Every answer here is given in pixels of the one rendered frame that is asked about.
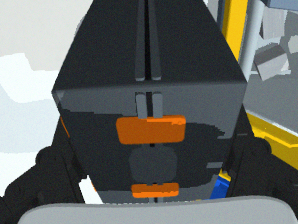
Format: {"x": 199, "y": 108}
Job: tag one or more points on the grey bin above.
{"x": 274, "y": 100}

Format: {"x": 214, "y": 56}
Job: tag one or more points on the yellow open bin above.
{"x": 269, "y": 132}

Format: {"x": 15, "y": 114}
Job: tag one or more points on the blue open bin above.
{"x": 220, "y": 189}

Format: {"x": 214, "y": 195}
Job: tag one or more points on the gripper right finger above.
{"x": 258, "y": 169}

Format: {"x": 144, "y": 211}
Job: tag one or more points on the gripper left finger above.
{"x": 49, "y": 178}

